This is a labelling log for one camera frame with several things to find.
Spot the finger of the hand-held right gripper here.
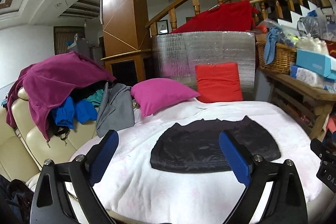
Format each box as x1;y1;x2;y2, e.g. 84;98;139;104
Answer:
310;137;336;161

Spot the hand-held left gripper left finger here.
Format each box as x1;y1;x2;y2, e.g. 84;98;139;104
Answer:
30;130;120;224

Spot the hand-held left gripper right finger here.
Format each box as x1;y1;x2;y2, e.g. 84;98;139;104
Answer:
219;130;308;224

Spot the dark puffer jacket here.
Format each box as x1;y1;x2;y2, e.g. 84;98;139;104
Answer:
150;115;282;174

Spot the pile of clothes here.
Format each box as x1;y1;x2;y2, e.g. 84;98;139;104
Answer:
6;51;116;140

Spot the grey garment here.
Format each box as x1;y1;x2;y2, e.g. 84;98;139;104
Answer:
96;82;135;138

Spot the teal garment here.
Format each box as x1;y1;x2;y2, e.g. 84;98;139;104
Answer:
84;90;104;109

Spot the blue garment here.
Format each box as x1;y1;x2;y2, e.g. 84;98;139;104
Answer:
51;96;98;130

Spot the white embossed blanket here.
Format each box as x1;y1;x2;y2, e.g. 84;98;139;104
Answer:
26;99;323;224

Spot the wooden table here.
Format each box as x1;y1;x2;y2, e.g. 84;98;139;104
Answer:
259;67;336;140

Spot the white patterned tissue pack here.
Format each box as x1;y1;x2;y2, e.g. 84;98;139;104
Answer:
290;65;328;88

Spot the red pillow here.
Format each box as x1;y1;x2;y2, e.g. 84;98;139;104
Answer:
195;63;243;104

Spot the cream leather sofa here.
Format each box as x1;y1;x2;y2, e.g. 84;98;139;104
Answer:
0;88;97;182

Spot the magenta pillow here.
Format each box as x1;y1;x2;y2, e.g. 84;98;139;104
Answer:
130;78;201;117

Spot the blue cardboard box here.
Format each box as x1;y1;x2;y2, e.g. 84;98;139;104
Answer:
297;49;336;80

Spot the wicker basket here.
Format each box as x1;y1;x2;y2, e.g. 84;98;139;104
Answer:
256;40;298;75

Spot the red gift bag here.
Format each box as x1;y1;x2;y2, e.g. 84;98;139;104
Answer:
325;40;336;58

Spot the cream plastic bag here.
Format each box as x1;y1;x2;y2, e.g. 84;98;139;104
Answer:
297;34;328;54

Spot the blue cloth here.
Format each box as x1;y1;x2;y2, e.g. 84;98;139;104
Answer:
263;27;284;65

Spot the grey cabinet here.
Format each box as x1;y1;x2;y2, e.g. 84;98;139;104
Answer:
67;34;103;60

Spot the silver foil insulation board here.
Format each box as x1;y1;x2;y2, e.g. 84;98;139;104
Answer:
151;31;256;101

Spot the dark dotted plastic bag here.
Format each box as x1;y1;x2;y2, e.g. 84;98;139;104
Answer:
297;16;328;38

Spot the brown door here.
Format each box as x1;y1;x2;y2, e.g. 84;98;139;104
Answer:
54;26;86;55

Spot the red cloth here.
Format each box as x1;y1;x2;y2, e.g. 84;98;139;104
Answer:
171;0;260;34

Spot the wooden pillar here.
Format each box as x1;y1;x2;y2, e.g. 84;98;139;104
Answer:
101;0;153;83

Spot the framed wall picture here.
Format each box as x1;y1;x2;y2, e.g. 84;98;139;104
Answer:
157;20;169;35

